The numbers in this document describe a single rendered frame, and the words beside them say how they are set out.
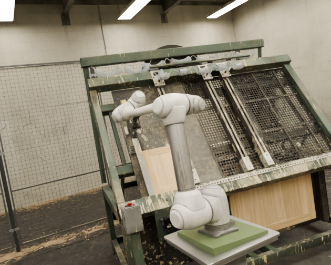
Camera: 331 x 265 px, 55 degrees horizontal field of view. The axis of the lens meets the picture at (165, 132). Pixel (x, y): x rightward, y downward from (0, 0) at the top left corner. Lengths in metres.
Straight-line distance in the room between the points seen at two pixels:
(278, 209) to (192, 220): 1.63
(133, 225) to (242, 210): 1.19
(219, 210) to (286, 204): 1.49
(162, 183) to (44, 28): 5.67
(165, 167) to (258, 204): 0.98
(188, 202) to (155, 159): 0.98
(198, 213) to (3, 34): 6.38
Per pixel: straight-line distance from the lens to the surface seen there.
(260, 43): 4.16
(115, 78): 3.00
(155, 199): 2.45
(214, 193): 1.86
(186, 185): 1.74
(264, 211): 3.15
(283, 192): 3.24
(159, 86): 3.00
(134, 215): 2.19
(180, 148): 1.73
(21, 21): 7.62
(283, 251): 3.09
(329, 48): 7.80
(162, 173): 2.58
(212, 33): 9.35
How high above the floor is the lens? 1.53
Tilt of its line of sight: 4 degrees down
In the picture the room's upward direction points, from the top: 9 degrees counter-clockwise
